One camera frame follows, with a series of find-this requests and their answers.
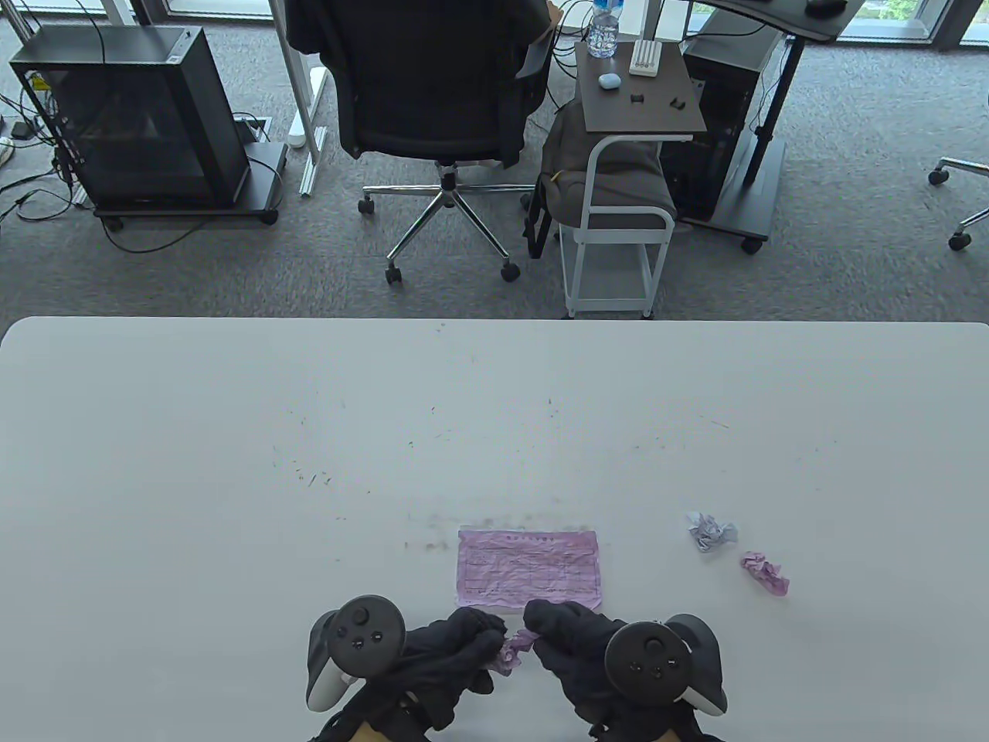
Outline person's left hand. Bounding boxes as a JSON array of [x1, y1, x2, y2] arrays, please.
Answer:
[[309, 607, 507, 742]]

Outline person's right hand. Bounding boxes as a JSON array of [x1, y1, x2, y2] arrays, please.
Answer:
[[523, 599, 729, 742]]

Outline pink paper invoice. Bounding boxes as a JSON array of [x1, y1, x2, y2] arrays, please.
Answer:
[[494, 628, 539, 677], [741, 552, 790, 597], [456, 528, 602, 611]]

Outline grey hand controller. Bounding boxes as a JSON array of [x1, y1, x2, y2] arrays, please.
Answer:
[[604, 614, 729, 716], [306, 595, 406, 712]]

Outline grey backpack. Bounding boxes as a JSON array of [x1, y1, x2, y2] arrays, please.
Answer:
[[524, 100, 678, 260]]

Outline black rolling platform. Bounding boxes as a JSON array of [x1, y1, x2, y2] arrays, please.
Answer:
[[93, 141, 288, 233]]

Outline white side table brown top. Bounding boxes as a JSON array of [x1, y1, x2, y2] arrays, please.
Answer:
[[560, 41, 708, 319]]

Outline black office chair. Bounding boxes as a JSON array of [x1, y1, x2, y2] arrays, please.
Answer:
[[286, 0, 559, 284]]

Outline white desk leg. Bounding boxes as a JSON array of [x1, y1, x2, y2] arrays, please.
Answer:
[[268, 0, 329, 196]]

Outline clear plastic water bottle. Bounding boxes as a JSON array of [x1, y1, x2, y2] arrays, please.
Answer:
[[587, 0, 624, 59]]

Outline black glass computer tower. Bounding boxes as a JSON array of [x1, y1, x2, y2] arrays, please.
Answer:
[[9, 26, 252, 209]]

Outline silver chair base with casters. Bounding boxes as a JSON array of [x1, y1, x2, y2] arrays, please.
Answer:
[[928, 157, 989, 252]]

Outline black standing desk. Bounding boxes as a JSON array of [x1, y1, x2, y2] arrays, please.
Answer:
[[680, 0, 866, 254]]

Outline black floor cable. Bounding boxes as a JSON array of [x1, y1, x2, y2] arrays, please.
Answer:
[[99, 207, 233, 254]]

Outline black cable bundle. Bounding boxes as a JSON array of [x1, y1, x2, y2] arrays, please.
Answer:
[[0, 81, 95, 225]]

